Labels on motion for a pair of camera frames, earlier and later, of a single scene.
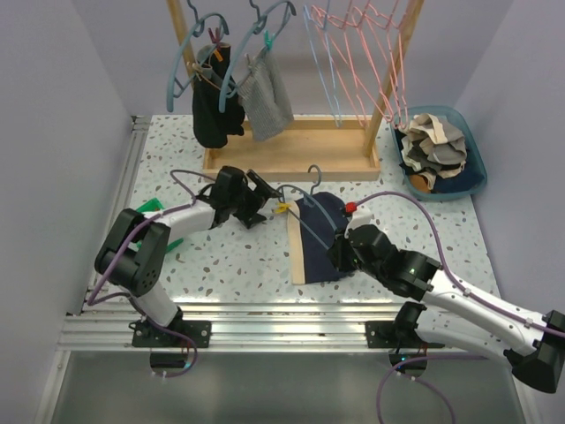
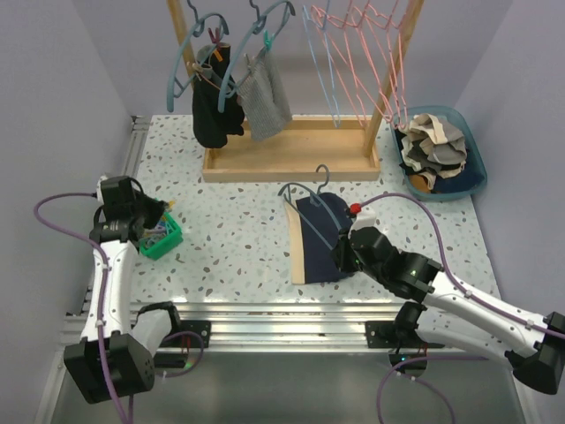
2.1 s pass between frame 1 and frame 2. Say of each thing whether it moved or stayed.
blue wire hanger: stayed
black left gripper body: moved
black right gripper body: stayed
